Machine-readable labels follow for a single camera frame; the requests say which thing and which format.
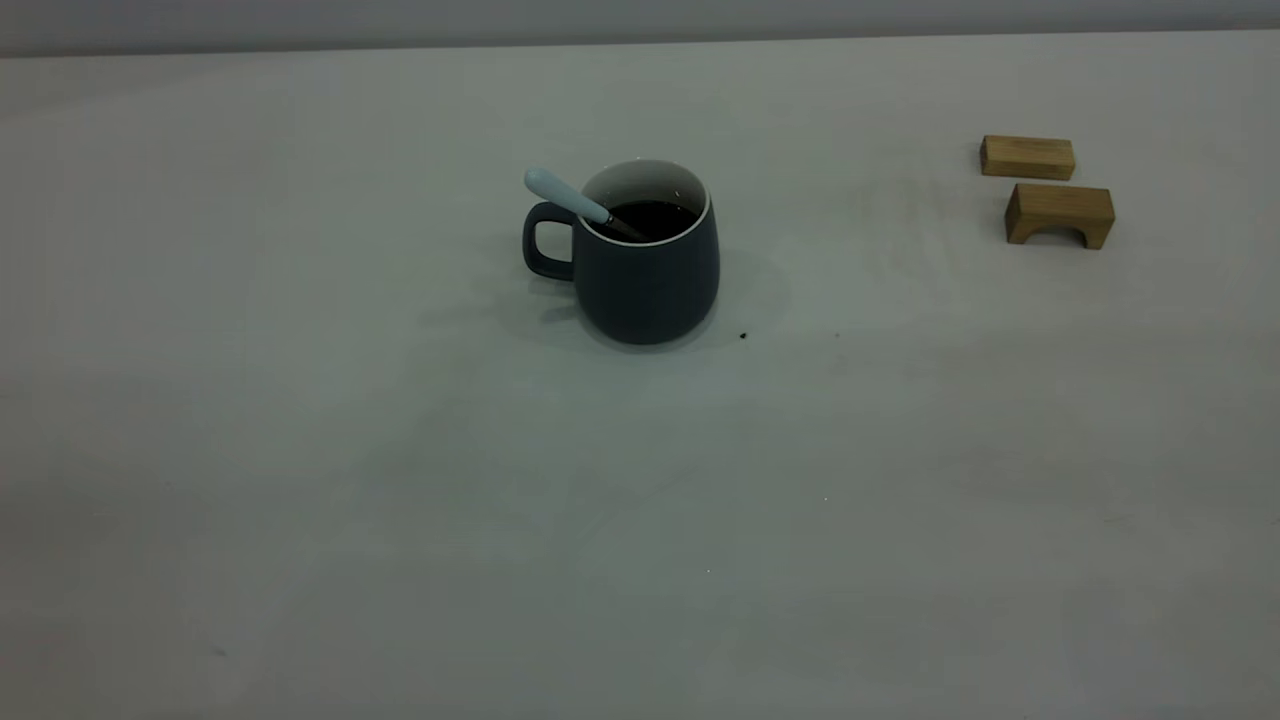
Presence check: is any flat rectangular wooden block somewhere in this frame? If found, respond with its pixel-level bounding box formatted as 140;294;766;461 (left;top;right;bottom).
979;135;1077;182

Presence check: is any metal spoon pale blue handle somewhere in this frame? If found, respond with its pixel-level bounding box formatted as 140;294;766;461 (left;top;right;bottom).
524;167;646;241

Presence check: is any dark grey ceramic cup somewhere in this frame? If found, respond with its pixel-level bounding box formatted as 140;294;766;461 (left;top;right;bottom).
521;158;721;347

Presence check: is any arched wooden block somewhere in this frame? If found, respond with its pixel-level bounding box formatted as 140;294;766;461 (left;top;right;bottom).
1004;182;1116;250

